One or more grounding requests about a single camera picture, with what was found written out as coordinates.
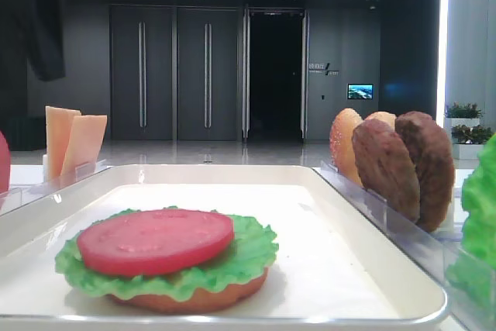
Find clear acrylic rack left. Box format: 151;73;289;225
1;155;110;215

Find bottom bun slice on tray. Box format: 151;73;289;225
108;267;269;315

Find sesame bun left of pair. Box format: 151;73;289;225
329;108;363;187

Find clear acrylic rack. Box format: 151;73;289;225
1;155;110;215
319;161;495;330

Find small wall screen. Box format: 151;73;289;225
347;84;374;100

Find dark double door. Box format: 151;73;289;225
110;5;242;141

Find red tomato slice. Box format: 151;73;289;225
0;133;11;194
77;209;234;278

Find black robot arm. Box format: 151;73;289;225
1;0;66;81

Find potted plants in white planter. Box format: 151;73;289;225
444;102;494;160

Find brown meat patty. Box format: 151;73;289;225
352;119;420;222
395;111;455;233

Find sesame bun right of pair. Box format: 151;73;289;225
366;111;397;129

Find sesame bun of pair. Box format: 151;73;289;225
329;108;363;187
366;111;397;129

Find clear acrylic rack right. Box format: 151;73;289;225
319;161;495;330

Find orange cheese slice rear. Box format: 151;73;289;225
45;105;81;181

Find green lettuce leaf in rack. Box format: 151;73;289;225
446;137;495;309

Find brown meat patty front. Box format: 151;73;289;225
352;119;420;222

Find brown meat patty rear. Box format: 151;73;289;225
395;111;455;233

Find white rectangular tray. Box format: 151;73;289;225
1;165;449;330

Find green lettuce leaf on bun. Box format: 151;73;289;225
54;215;279;302

